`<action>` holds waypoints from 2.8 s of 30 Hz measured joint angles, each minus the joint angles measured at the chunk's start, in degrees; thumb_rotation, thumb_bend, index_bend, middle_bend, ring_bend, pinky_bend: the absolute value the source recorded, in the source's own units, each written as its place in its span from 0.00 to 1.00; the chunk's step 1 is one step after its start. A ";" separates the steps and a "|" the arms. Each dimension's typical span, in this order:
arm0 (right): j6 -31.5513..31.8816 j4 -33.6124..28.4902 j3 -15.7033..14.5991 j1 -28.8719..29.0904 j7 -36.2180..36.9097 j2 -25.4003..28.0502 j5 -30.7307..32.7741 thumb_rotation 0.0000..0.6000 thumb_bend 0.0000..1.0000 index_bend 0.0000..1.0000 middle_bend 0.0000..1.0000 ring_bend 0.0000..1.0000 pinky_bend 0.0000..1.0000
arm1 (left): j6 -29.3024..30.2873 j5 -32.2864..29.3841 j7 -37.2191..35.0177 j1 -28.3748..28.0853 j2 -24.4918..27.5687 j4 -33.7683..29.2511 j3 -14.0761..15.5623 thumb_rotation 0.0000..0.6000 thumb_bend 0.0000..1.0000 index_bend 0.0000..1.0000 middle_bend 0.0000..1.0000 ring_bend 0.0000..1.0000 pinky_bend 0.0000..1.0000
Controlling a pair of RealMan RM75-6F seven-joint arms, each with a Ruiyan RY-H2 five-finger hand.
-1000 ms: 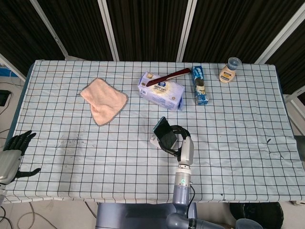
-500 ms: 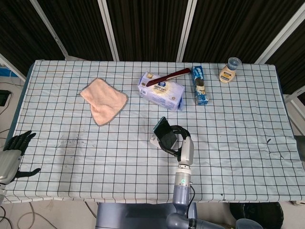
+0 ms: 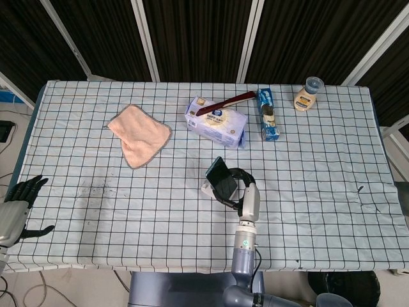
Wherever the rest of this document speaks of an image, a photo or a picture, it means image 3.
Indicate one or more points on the dark red box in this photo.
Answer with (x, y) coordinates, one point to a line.
(230, 101)

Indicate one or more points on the robot right five-finger hand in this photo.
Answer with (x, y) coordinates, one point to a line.
(250, 201)

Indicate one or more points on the white black checked tablecloth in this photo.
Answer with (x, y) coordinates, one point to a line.
(159, 230)

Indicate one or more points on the blue grey robot torso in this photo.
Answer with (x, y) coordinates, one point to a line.
(179, 288)

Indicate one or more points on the white folding phone stand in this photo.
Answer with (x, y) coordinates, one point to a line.
(207, 188)

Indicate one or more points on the blue cookie box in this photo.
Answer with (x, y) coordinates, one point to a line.
(268, 128)

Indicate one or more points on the white screen frame foot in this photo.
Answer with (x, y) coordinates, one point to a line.
(396, 128)

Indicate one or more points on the robot left five-finger hand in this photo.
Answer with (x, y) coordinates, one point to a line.
(11, 220)

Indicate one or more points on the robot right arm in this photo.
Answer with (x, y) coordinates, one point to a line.
(244, 252)

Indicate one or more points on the mayonnaise bottle with blue cap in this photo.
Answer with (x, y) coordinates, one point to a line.
(305, 102)

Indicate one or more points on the black device on floor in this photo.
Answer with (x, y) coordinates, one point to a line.
(5, 131)

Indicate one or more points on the purple tissue pack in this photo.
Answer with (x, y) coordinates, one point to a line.
(220, 128)

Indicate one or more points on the pink towel with grey edge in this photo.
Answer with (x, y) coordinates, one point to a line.
(140, 134)

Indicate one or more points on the black smartphone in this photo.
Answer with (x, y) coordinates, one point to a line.
(223, 182)

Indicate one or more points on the black bag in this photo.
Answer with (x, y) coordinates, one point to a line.
(345, 283)

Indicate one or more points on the white screen frame post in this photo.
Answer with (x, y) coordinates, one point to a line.
(377, 44)
(145, 38)
(249, 41)
(16, 89)
(64, 35)

